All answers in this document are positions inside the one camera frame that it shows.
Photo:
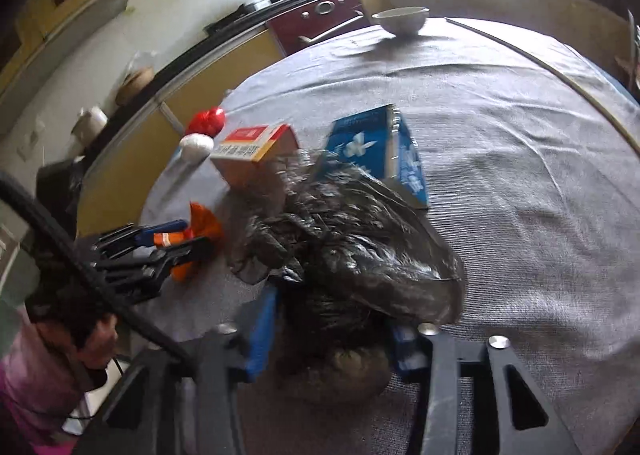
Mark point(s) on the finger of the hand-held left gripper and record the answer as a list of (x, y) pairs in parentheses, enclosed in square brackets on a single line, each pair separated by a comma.
[(190, 250), (160, 227)]

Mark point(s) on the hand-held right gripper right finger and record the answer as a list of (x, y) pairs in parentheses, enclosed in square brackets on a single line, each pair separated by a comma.
[(401, 352)]

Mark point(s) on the grey tablecloth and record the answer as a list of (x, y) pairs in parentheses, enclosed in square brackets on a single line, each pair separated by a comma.
[(500, 185)]

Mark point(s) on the yellow base cabinets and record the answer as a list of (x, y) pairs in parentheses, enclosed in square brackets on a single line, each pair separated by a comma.
[(225, 70)]

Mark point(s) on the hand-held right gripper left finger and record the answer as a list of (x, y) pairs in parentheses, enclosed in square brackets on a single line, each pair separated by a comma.
[(260, 335)]

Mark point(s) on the white bowl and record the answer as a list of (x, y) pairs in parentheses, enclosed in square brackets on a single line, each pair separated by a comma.
[(400, 20)]

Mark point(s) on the red and white medicine box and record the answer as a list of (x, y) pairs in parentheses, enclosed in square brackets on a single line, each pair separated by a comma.
[(250, 145)]

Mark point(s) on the person's left hand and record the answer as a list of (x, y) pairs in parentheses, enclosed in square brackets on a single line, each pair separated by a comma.
[(97, 340)]

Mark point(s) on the red plastic bag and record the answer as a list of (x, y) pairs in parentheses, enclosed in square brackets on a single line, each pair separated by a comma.
[(207, 120)]

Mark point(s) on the dark red oven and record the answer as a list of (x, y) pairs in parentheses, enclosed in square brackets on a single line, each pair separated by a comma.
[(325, 10)]

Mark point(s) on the woven lid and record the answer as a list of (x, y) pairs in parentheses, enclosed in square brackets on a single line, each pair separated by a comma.
[(135, 82)]

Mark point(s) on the white crumpled tissue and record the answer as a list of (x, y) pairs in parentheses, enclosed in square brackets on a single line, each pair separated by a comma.
[(195, 145)]

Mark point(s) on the white jar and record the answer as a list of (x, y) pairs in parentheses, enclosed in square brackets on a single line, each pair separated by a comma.
[(90, 122)]

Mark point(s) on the blue carton box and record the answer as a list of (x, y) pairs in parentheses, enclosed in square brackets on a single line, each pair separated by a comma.
[(370, 140)]

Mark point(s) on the orange snack wrapper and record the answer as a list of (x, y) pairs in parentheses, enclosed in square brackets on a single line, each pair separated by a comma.
[(205, 225)]

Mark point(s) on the black plastic bag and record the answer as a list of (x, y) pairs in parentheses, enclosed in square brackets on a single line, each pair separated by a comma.
[(350, 245)]

